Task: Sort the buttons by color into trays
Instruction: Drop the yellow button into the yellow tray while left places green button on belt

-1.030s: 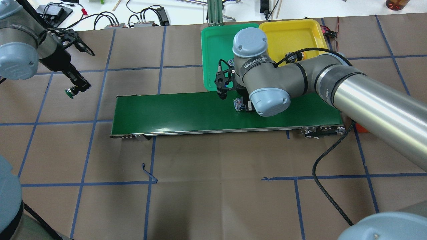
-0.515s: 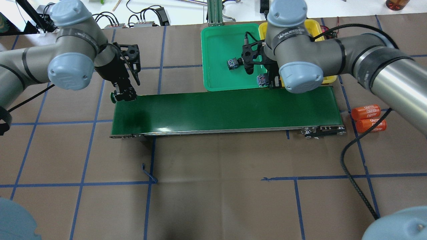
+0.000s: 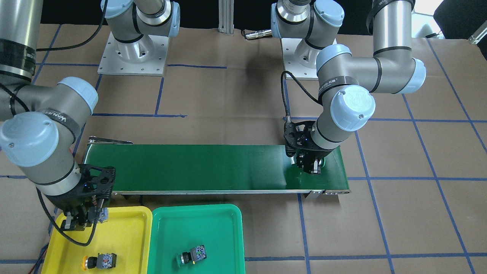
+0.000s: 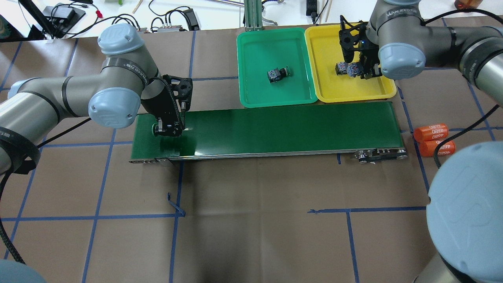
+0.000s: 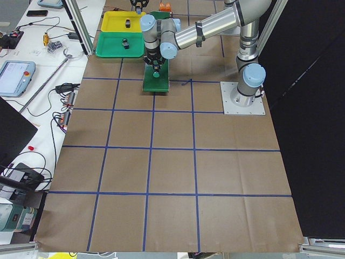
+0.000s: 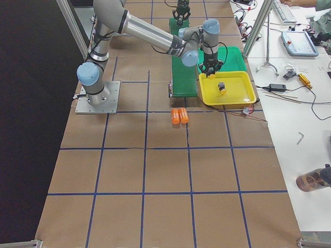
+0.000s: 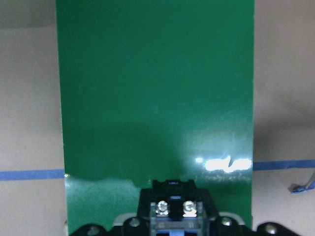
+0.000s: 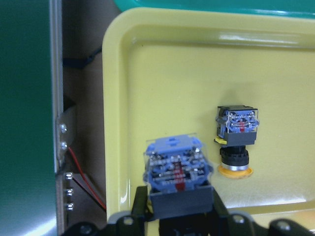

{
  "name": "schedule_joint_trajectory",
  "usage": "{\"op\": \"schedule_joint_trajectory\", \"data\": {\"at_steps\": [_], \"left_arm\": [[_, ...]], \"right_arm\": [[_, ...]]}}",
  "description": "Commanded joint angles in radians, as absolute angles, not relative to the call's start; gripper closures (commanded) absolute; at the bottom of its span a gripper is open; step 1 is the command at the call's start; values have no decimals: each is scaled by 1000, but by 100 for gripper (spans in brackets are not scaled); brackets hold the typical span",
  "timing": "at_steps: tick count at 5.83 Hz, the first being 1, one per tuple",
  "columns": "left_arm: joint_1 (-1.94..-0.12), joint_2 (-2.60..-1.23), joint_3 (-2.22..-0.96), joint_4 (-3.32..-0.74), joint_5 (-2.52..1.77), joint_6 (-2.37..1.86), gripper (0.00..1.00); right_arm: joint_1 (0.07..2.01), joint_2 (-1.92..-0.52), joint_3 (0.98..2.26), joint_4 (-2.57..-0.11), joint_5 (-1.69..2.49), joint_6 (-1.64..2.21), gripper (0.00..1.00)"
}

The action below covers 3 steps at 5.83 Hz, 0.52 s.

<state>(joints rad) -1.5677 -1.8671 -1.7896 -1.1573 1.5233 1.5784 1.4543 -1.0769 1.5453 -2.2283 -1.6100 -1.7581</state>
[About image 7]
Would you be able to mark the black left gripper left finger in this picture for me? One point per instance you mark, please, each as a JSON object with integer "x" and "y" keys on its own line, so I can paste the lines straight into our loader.
{"x": 139, "y": 225}

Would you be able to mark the green push button switch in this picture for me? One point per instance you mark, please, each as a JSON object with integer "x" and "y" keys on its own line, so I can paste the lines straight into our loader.
{"x": 175, "y": 210}

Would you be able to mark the green conveyor belt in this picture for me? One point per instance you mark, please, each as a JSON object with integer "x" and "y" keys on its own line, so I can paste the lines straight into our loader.
{"x": 155, "y": 90}

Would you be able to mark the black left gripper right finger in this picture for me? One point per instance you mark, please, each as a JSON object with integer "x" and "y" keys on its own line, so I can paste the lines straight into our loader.
{"x": 213, "y": 223}

